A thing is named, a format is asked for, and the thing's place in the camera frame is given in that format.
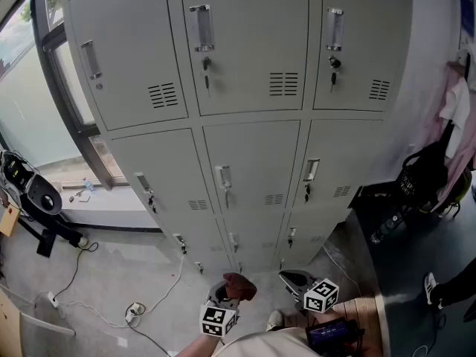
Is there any thin white cable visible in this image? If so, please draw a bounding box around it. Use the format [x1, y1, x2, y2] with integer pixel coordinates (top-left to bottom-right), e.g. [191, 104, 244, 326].
[322, 244, 364, 298]

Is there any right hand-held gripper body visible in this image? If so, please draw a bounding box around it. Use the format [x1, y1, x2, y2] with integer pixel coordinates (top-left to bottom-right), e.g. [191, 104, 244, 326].
[294, 277, 340, 314]

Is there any yellow-green bag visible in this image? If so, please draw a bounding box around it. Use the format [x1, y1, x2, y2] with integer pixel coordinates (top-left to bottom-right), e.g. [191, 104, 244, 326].
[419, 167, 474, 217]

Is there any grey metal locker cabinet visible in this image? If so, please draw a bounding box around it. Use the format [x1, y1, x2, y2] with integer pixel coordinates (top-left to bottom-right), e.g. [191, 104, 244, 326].
[61, 0, 414, 274]

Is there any white plank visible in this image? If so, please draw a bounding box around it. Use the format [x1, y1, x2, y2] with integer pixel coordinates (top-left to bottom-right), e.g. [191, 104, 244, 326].
[18, 312, 77, 337]

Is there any white window sill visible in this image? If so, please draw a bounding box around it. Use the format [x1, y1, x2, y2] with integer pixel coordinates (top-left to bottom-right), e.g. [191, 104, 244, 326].
[35, 176, 163, 234]

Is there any pink hanging garment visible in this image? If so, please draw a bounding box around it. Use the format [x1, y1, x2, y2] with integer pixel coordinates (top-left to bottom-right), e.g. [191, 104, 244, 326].
[427, 60, 476, 210]

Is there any white floor cable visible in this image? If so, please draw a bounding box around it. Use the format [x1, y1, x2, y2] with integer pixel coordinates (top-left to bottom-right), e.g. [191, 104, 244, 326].
[55, 254, 186, 329]

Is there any black tote bag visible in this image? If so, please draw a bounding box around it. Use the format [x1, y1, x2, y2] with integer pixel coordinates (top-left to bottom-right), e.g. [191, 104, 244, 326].
[394, 140, 450, 210]

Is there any window frame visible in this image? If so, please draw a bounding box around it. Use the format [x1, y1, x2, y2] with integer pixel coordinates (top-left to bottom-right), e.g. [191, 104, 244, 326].
[0, 0, 129, 191]

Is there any tan cardboard box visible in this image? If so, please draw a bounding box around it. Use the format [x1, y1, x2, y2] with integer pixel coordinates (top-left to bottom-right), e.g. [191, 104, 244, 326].
[0, 205, 20, 238]

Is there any person's light t-shirt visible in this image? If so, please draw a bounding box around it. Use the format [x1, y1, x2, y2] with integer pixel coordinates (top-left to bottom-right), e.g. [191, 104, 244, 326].
[213, 327, 321, 357]

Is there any wooden furniture piece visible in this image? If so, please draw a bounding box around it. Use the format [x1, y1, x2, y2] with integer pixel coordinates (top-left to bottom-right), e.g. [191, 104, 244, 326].
[0, 286, 24, 357]

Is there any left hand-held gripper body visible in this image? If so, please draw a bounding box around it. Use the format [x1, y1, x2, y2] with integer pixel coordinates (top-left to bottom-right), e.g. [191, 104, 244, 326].
[200, 298, 242, 338]

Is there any wooden slatted platform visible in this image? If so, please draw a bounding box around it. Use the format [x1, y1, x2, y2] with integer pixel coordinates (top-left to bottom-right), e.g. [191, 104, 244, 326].
[284, 294, 390, 357]

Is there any grey metal locker door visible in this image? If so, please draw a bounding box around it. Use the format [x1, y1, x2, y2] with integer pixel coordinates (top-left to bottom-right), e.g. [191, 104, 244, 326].
[179, 0, 310, 118]

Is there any white plug adapter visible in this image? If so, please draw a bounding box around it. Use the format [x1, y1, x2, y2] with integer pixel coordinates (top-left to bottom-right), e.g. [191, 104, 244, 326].
[124, 302, 147, 324]

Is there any person's pale shoe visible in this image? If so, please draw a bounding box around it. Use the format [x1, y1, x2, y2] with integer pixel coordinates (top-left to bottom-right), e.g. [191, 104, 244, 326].
[266, 309, 286, 332]

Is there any blue wall poster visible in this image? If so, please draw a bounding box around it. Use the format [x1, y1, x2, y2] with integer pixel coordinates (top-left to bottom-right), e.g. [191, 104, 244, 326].
[457, 0, 476, 39]

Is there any dark bottle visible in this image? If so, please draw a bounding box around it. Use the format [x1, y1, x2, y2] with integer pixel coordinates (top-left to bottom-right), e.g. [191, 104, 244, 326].
[370, 213, 405, 245]

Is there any brown wiping cloth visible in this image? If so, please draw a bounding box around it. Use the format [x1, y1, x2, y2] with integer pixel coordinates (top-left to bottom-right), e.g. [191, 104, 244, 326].
[222, 271, 258, 302]

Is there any black chest recorder device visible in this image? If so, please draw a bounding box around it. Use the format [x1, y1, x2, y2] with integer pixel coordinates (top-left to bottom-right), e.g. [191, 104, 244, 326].
[304, 317, 367, 353]

